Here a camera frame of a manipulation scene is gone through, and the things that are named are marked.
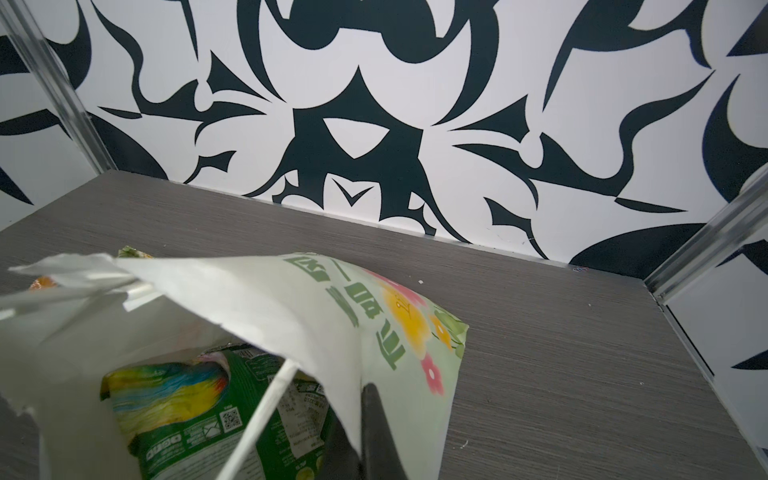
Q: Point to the aluminium cage frame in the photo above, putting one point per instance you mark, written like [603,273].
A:
[524,164]

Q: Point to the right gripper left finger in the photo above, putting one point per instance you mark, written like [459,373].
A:
[340,460]

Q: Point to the green white snack bag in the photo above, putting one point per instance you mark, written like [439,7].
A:
[182,420]

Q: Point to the floral paper gift bag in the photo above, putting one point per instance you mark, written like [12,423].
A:
[338,323]

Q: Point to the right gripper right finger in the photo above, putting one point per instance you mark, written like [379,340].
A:
[380,459]

